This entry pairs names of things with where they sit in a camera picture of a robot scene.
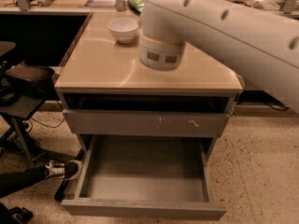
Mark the green soda can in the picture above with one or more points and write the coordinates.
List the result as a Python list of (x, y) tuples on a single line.
[(136, 6)]

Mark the black trouser leg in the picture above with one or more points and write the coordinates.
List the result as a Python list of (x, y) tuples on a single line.
[(15, 181)]

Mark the white ceramic bowl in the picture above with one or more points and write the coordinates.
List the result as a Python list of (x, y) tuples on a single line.
[(123, 29)]

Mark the grey drawer cabinet with counter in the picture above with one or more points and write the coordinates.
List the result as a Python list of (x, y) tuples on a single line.
[(103, 74)]

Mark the black sneaker with white laces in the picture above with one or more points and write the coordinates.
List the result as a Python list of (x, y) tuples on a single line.
[(63, 170)]

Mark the closed grey top drawer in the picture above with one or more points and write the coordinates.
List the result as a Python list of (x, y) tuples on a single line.
[(139, 123)]

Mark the dark brown bag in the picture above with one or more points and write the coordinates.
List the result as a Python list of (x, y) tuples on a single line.
[(34, 81)]

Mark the open grey middle drawer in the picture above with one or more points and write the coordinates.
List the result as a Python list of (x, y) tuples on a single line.
[(135, 176)]

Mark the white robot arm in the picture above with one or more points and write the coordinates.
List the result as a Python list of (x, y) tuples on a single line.
[(260, 46)]

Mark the black office chair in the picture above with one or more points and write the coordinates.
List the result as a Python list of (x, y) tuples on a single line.
[(20, 107)]

